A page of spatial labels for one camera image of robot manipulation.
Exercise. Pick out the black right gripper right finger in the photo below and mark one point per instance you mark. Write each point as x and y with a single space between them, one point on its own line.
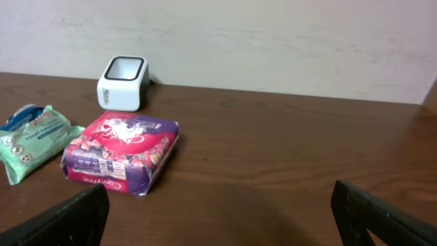
359 214

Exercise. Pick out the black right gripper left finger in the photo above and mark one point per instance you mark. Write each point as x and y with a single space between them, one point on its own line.
78 220

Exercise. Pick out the red purple Carefree pad pack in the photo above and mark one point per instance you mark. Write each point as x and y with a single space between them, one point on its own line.
123 151

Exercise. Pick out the green tissue pack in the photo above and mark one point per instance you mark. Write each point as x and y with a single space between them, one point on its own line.
31 145

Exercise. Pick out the blue snack packet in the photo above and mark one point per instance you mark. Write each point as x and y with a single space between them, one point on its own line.
22 116

